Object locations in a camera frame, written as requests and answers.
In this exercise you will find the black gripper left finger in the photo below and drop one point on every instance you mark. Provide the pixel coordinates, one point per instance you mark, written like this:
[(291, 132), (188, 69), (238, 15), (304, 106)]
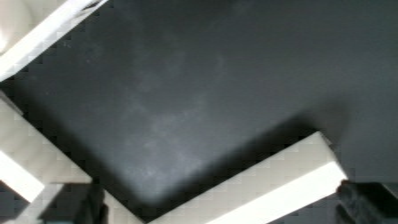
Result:
[(76, 206)]

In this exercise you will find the white U-shaped obstacle fence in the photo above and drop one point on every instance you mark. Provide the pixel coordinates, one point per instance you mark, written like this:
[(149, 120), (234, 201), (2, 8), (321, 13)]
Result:
[(35, 168)]

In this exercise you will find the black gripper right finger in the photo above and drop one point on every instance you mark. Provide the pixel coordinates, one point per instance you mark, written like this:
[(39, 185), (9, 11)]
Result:
[(368, 203)]

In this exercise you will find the white square table top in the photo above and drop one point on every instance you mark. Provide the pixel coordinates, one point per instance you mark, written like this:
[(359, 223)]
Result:
[(282, 184)]

